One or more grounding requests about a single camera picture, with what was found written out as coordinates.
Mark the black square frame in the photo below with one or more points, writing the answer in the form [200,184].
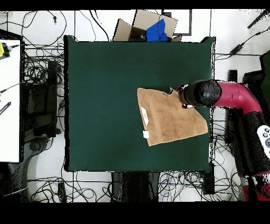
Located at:
[190,23]

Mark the white desk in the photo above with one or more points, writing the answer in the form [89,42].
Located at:
[9,105]

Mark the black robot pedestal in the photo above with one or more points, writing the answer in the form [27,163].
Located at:
[135,186]

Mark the black computer tower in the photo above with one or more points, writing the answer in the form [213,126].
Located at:
[40,99]

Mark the black slanted bar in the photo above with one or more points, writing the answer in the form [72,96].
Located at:
[258,19]

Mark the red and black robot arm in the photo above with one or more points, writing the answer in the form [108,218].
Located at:
[232,95]

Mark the tan terry towel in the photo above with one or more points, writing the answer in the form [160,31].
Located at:
[168,122]

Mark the black power adapter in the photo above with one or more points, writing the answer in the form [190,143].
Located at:
[236,49]

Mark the blue cloth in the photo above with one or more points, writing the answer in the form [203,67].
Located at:
[157,31]

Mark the brown cardboard box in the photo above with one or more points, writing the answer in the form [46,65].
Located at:
[143,21]

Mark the yellow and black tool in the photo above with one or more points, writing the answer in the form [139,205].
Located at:
[1,49]

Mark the black upright post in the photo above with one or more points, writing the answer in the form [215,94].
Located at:
[232,75]

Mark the dark green table cloth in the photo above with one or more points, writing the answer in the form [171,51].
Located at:
[95,84]

